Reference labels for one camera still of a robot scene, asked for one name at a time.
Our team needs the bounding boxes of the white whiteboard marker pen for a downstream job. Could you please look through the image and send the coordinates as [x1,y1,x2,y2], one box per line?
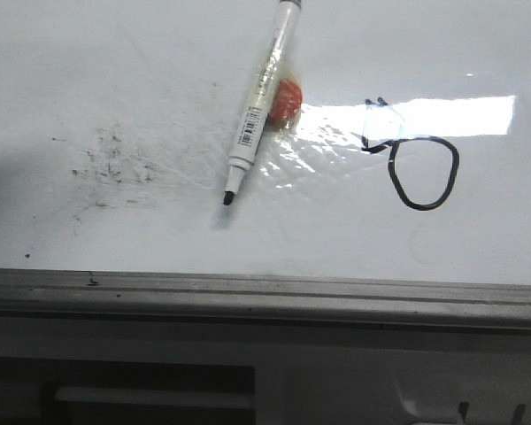
[222,1,302,206]

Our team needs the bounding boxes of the orange round magnet taped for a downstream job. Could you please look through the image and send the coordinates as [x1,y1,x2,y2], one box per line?
[268,78,303,127]

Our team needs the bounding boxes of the white whiteboard surface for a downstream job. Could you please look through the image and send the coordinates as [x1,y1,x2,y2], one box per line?
[0,1,531,284]

